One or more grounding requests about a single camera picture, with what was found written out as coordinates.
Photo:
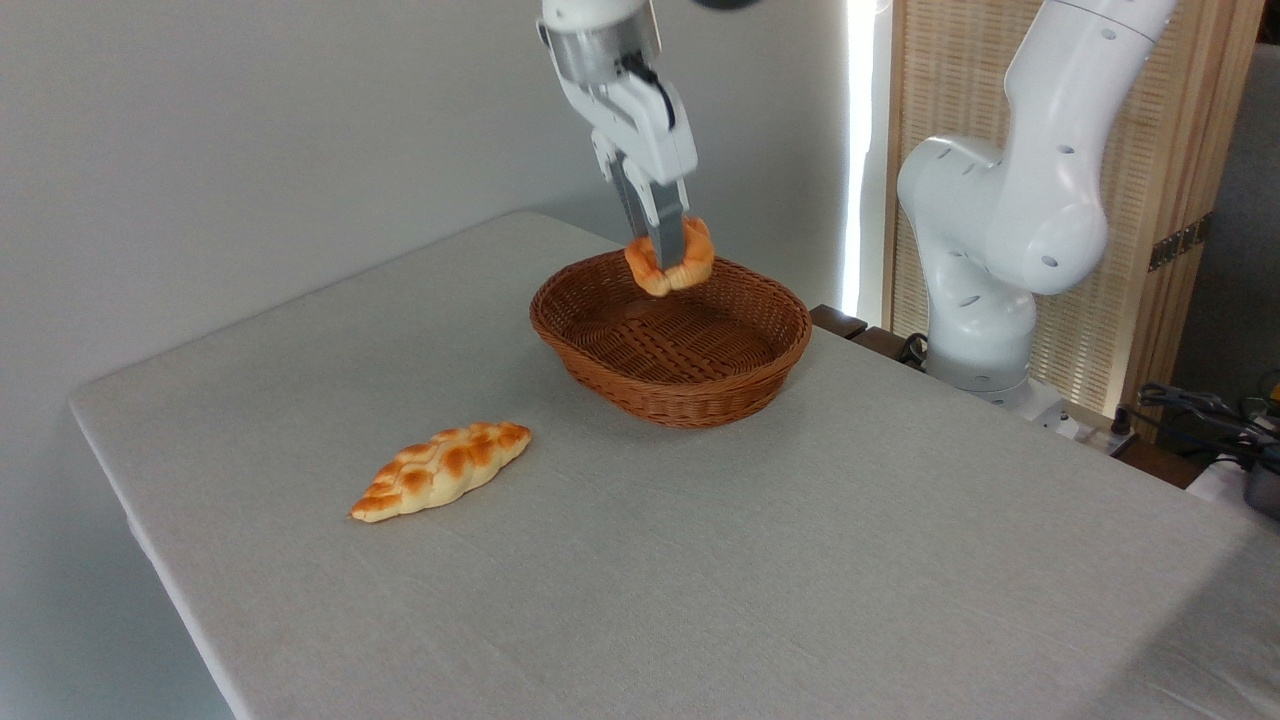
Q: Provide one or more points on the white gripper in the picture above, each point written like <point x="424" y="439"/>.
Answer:
<point x="650" y="125"/>

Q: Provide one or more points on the round orange bread bun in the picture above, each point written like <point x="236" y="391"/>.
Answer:
<point x="697" y="262"/>

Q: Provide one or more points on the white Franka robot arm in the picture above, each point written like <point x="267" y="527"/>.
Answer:
<point x="1040" y="200"/>

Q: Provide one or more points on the long braided bread loaf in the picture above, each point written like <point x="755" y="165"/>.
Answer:
<point x="440" y="470"/>

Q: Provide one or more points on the brown wicker basket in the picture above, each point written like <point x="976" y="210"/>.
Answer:
<point x="680" y="350"/>

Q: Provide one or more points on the grey tablecloth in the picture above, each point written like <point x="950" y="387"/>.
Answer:
<point x="800" y="560"/>

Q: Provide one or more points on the wooden folding screen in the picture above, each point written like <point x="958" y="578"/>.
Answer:
<point x="1170" y="150"/>

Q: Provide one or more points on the black screen hinge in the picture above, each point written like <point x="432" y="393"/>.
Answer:
<point x="1180" y="243"/>

